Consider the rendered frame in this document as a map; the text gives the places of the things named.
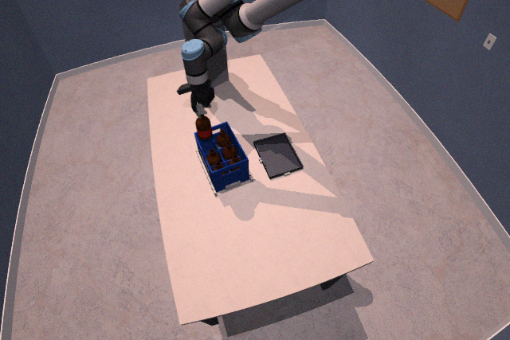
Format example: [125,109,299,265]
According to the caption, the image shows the grey metal rail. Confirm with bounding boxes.
[195,148,290,196]

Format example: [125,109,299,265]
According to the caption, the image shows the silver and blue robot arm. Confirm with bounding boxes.
[176,0,303,95]

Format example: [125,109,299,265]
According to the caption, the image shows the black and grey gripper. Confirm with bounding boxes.
[190,79,215,119]

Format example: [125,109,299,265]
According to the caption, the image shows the dark blue plastic crate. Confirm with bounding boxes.
[196,127,249,193]

